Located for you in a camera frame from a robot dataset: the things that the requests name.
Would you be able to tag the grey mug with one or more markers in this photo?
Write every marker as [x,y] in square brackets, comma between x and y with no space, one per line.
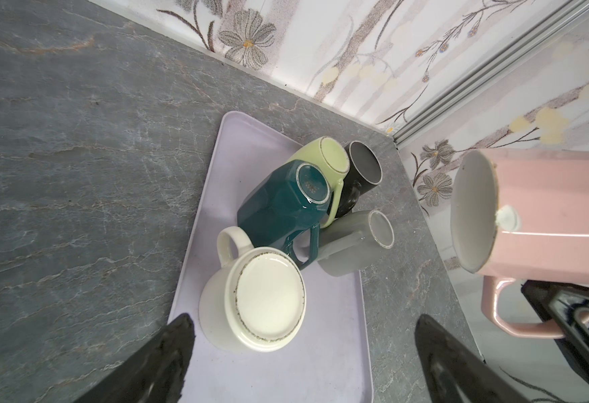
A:
[355,242]

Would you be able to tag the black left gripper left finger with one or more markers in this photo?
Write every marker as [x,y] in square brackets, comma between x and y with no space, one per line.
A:
[155,373]

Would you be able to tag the light green mug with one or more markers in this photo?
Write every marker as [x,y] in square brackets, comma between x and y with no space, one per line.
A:
[333,161]

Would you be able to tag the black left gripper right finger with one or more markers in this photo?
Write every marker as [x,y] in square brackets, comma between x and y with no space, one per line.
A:
[452,372]

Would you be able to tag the pink mug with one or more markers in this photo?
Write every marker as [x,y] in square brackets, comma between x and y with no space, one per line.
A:
[522,214]

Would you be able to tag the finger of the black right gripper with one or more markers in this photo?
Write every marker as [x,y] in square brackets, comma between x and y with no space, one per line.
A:
[568,306]

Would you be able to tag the cream white mug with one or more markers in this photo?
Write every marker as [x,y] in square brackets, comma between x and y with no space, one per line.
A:
[256,301]

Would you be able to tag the dark teal mug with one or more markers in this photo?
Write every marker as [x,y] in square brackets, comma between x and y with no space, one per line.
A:
[293,199]

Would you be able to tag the black mug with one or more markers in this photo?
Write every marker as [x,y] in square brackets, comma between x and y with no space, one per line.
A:
[365,173]

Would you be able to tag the lavender plastic tray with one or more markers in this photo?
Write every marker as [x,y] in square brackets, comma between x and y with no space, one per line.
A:
[328,361]

